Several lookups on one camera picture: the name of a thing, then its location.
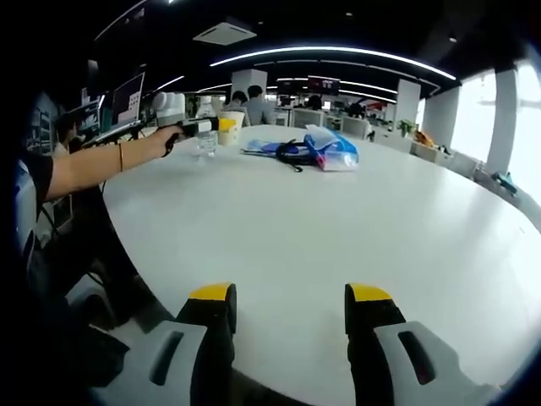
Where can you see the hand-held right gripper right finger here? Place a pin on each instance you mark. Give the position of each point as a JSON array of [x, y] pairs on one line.
[[367, 338]]

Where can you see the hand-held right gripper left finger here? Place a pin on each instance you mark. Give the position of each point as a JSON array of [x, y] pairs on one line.
[[207, 338]]

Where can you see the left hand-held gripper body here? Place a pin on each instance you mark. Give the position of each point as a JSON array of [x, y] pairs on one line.
[[169, 110]]

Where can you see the clear water bottle item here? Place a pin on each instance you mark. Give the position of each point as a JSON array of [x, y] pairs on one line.
[[207, 146]]

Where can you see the white paper cup item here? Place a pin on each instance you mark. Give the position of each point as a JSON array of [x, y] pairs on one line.
[[234, 138]]

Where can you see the blue tissue pack item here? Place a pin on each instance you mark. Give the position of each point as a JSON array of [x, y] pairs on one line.
[[338, 156]]

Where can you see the white tabletop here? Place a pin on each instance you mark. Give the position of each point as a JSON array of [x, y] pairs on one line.
[[296, 232]]

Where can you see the person's left hand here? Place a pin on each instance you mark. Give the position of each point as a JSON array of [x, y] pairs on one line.
[[162, 137]]

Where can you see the silver laptop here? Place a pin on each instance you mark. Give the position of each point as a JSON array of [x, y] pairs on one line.
[[129, 99]]

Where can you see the ceiling air conditioner unit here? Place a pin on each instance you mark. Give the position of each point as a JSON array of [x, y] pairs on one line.
[[224, 31]]

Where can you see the white office chair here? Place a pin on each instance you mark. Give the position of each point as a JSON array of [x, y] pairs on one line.
[[355, 127], [307, 118]]

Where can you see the hanging display screen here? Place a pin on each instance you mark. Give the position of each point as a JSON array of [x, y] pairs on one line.
[[323, 85]]

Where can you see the person's black shirt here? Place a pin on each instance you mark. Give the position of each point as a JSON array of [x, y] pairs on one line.
[[40, 177]]

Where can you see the long ceiling light strip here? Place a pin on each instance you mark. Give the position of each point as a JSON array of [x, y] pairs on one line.
[[338, 51]]

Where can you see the white chest-worn device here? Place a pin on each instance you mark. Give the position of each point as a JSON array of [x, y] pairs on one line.
[[25, 220]]

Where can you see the green potted plant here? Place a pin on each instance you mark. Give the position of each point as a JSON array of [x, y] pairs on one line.
[[406, 127]]

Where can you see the orange object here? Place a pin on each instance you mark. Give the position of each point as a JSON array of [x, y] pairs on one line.
[[424, 138]]

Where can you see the teal object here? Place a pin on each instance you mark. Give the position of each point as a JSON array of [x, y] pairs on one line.
[[505, 182]]

